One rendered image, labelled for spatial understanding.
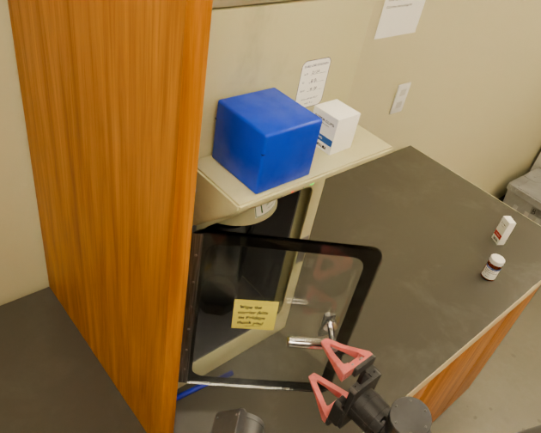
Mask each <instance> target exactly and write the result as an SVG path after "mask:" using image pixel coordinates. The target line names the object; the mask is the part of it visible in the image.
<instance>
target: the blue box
mask: <svg viewBox="0 0 541 433"><path fill-rule="evenodd" d="M215 119H216V128H215V136H214V143H213V151H212V157H213V158H214V159H215V160H216V161H217V162H219V163H220V164H221V165H222V166H223V167H225V168H226V169H227V170H228V171H229V172H230V173H231V174H232V175H233V176H235V177H236V178H237V179H238V180H239V181H241V182H242V183H243V184H244V185H245V186H247V187H248V188H249V189H250V190H251V191H252V192H254V193H255V194H258V193H261V192H264V191H267V190H269V189H271V188H274V187H276V186H280V185H282V184H285V183H288V182H290V181H292V180H296V179H299V178H301V177H303V176H306V175H309V172H310V168H311V165H312V161H313V156H314V152H315V149H316V145H317V142H318V138H319V132H320V128H321V125H322V118H320V117H319V116H317V115H316V114H314V113H312V112H311V111H309V110H308V109H306V108H305V107H304V106H302V105H301V104H299V103H298V102H296V101H294V100H293V99H291V98H290V97H288V96H287V95H285V94H284V93H282V92H281V91H279V90H278V89H276V88H268V89H264V90H260V91H256V92H252V93H248V94H244V95H237V96H233V97H229V98H225V99H221V100H219V101H218V105H217V113H216V118H215Z"/></svg>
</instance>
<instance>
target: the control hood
mask: <svg viewBox="0 0 541 433"><path fill-rule="evenodd" d="M392 151H393V148H392V146H391V145H390V144H388V143H386V142H384V141H383V140H381V139H380V138H378V137H376V136H375V135H374V134H372V133H371V132H369V131H367V130H365V129H364V128H362V127H361V126H359V125H357V127H356V132H355V135H354V138H353V141H352V144H351V147H350V148H348V149H344V150H342V151H339V152H337V153H335V154H332V155H327V154H326V153H325V152H324V151H323V150H321V149H319V148H318V147H316V149H315V152H314V156H313V161H312V165H311V168H310V172H309V175H306V176H303V177H301V178H299V179H296V180H292V181H290V182H288V183H285V184H282V185H280V186H276V187H274V188H271V189H269V190H267V191H264V192H261V193H258V194H255V193H254V192H252V191H251V190H250V189H249V188H248V187H247V186H245V185H244V184H243V183H242V182H241V181H239V180H238V179H237V178H236V177H235V176H233V175H232V174H231V173H230V172H229V171H228V170H227V169H226V168H225V167H223V166H222V165H221V164H220V163H219V162H217V161H216V160H215V159H214V158H213V157H212V156H206V157H203V158H200V159H198V173H197V183H196V192H195V202H194V211H193V221H192V224H195V225H199V224H202V223H206V222H210V221H213V220H216V219H219V218H222V217H227V216H230V215H233V214H236V213H239V212H241V211H243V210H247V209H250V208H252V207H254V206H256V205H259V204H262V203H265V202H267V201H270V200H272V199H274V198H278V197H281V196H282V195H285V194H287V193H290V192H293V191H295V190H298V189H301V188H302V187H305V186H309V185H311V184H313V183H315V182H318V181H321V180H324V179H326V178H329V177H331V176H333V175H335V174H340V173H342V172H344V171H346V170H349V169H351V168H355V167H357V166H360V165H362V164H364V163H366V162H370V161H372V160H375V159H377V158H380V157H382V156H385V155H388V154H390V153H391V152H392Z"/></svg>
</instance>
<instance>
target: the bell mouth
mask: <svg viewBox="0 0 541 433"><path fill-rule="evenodd" d="M276 208H277V199H276V200H273V201H271V202H269V203H267V204H263V205H260V206H259V207H256V208H253V209H251V210H248V211H245V212H243V213H240V214H239V215H236V216H232V217H230V218H228V219H225V220H223V221H220V222H219V223H220V224H224V225H230V226H246V225H252V224H255V223H260V222H262V221H264V220H265V219H267V218H268V217H270V216H271V215H272V214H273V213H274V212H275V210H276Z"/></svg>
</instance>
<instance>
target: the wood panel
mask: <svg viewBox="0 0 541 433"><path fill-rule="evenodd" d="M212 3H213V0H8V5H9V15H10V21H11V27H12V34H13V40H14V46H15V56H16V62H17V69H18V75H19V81H20V87H21V98H22V104H23V110H24V116H25V122H26V127H27V139H28V145H29V151H30V157H31V163H32V169H33V180H34V186H35V192H36V198H37V204H38V210H39V216H40V227H41V234H42V239H43V245H44V251H45V257H46V269H47V275H48V280H49V286H50V288H51V289H52V291H53V293H54V294H55V296H56V297H57V299H58V300H59V301H60V303H61V304H62V306H63V307H64V309H65V311H66V312H67V314H68V315H69V317H70V318H71V319H72V321H73V322H74V324H75V325H76V327H77V329H78V330H79V332H80V333H81V335H82V336H83V337H84V339H85V341H86V342H87V344H88V346H89V347H90V349H91V350H92V352H93V353H94V354H95V356H96V357H97V359H98V360H99V362H100V364H101V365H102V367H103V368H104V370H105V371H106V372H107V374H108V375H109V377H110V378H111V380H112V382H113V383H114V385H115V386H116V388H117V389H118V390H119V392H120V393H121V395H122V396H123V398H124V399H125V401H126V403H127V404H128V406H129V407H130V408H131V410H132V411H133V413H134V414H135V416H136V417H137V419H138V421H139V422H140V424H141V425H142V427H143V428H144V429H145V431H146V432H147V433H173V428H174V419H175V409H176V399H177V390H178V380H179V362H180V352H181V343H182V333H183V324H184V314H185V296H186V286H187V277H188V267H189V258H190V249H191V231H192V221H193V211H194V202H195V192H196V183H197V173H198V155H199V145H200V136H201V126H202V117H203V107H204V89H205V79H206V70H207V60H208V50H209V41H210V23H211V13H212Z"/></svg>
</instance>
